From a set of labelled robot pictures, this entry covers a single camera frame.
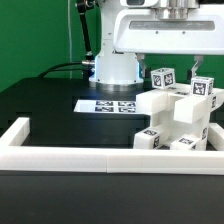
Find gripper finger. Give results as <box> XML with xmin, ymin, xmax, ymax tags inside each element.
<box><xmin>136</xmin><ymin>54</ymin><xmax>147</xmax><ymax>78</ymax></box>
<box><xmin>187</xmin><ymin>55</ymin><xmax>204</xmax><ymax>80</ymax></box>

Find black cable bundle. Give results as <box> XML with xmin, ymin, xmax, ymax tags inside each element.
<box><xmin>37</xmin><ymin>61</ymin><xmax>91</xmax><ymax>79</ymax></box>

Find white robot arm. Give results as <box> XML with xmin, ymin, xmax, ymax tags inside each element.
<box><xmin>89</xmin><ymin>0</ymin><xmax>224</xmax><ymax>91</ymax></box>

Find black pole with clamp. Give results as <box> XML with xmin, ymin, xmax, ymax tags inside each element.
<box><xmin>75</xmin><ymin>0</ymin><xmax>96</xmax><ymax>61</ymax></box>

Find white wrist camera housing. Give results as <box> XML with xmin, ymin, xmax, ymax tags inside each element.
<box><xmin>120</xmin><ymin>0</ymin><xmax>159</xmax><ymax>8</ymax></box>

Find white chair seat part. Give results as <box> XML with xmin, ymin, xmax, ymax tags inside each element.
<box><xmin>146</xmin><ymin>84</ymin><xmax>209</xmax><ymax>149</ymax></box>

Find white chair back part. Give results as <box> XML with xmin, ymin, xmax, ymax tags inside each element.
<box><xmin>136</xmin><ymin>84</ymin><xmax>224</xmax><ymax>124</ymax></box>

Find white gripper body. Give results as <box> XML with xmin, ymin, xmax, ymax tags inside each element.
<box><xmin>113</xmin><ymin>8</ymin><xmax>224</xmax><ymax>55</ymax></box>

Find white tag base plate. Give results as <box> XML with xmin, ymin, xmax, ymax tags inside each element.
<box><xmin>74</xmin><ymin>100</ymin><xmax>136</xmax><ymax>114</ymax></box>

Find white U-shaped frame fence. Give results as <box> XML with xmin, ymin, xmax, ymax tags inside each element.
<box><xmin>0</xmin><ymin>117</ymin><xmax>224</xmax><ymax>175</ymax></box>

